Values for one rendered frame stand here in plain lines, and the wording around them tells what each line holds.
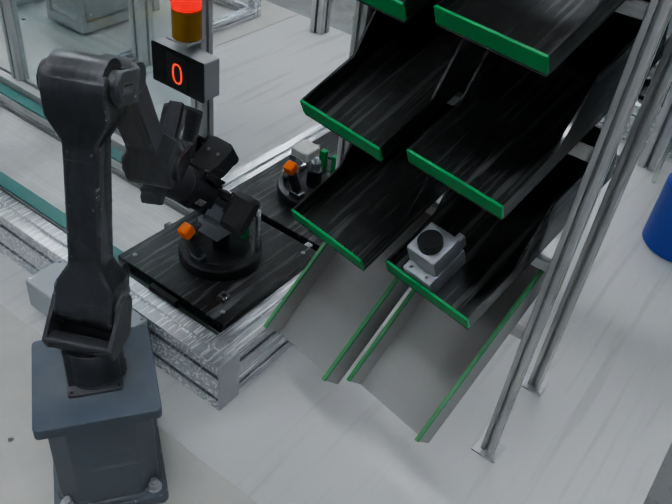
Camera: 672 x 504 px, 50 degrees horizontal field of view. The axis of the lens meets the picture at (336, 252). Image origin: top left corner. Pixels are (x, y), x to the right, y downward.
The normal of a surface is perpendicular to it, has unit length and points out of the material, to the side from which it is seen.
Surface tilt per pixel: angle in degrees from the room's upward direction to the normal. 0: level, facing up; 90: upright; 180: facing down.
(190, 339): 0
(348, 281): 45
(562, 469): 0
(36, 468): 0
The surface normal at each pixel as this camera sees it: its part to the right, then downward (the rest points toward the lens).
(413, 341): -0.44, -0.28
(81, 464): 0.30, 0.63
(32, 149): 0.11, -0.77
